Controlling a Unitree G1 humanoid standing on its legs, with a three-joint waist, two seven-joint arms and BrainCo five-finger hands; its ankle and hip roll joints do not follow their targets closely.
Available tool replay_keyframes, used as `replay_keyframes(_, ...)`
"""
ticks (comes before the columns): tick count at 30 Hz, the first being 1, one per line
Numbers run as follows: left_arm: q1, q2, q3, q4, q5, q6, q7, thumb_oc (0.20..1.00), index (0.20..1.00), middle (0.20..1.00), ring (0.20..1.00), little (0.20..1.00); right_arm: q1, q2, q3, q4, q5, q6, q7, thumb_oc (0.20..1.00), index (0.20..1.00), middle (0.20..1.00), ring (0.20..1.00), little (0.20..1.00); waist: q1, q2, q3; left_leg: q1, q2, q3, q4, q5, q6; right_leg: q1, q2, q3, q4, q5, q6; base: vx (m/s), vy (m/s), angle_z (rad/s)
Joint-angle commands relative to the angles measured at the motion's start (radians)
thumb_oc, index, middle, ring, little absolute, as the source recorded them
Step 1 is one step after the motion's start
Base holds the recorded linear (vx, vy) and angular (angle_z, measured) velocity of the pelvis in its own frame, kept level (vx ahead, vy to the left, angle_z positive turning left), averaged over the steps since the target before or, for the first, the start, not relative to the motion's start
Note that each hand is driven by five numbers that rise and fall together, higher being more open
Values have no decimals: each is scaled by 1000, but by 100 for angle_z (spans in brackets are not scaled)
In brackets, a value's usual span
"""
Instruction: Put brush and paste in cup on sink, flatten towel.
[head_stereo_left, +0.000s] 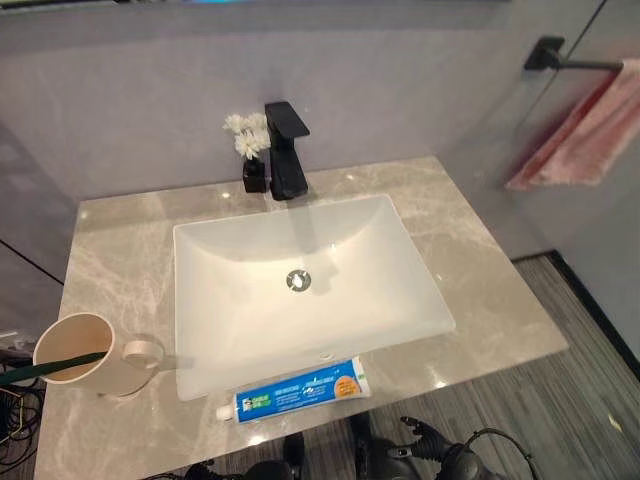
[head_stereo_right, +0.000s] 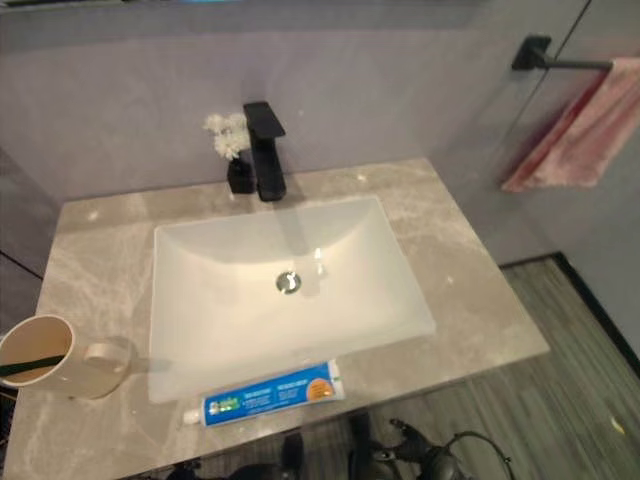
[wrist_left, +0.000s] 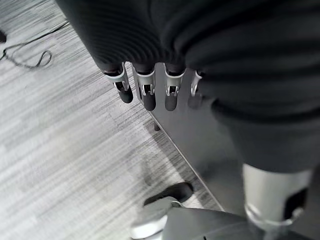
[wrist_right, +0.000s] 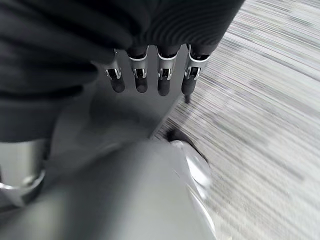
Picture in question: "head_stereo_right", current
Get black square vase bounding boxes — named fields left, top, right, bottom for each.
left=227, top=147, right=257, bottom=196

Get black towel bar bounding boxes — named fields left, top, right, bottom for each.
left=510, top=33, right=615, bottom=72

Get black faucet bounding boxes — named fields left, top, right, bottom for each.
left=242, top=101, right=288, bottom=203

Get white flowers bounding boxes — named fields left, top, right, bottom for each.
left=202, top=112, right=250, bottom=161

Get chrome sink drain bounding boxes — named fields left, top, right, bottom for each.
left=275, top=269, right=303, bottom=296

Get dark green toothbrush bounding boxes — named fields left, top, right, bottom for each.
left=0, top=353, right=66, bottom=379

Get grey marble vanity counter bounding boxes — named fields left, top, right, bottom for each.
left=0, top=157, right=552, bottom=480

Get black robot body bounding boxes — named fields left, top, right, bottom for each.
left=164, top=412, right=516, bottom=480

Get pink towel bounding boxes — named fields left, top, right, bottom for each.
left=501, top=56, right=640, bottom=194

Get white rectangular sink basin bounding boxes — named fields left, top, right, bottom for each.
left=147, top=195, right=438, bottom=405

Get blue toothpaste tube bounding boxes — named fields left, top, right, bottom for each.
left=182, top=359, right=347, bottom=431

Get beige ceramic cup with handle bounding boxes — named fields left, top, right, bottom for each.
left=0, top=314, right=129, bottom=401

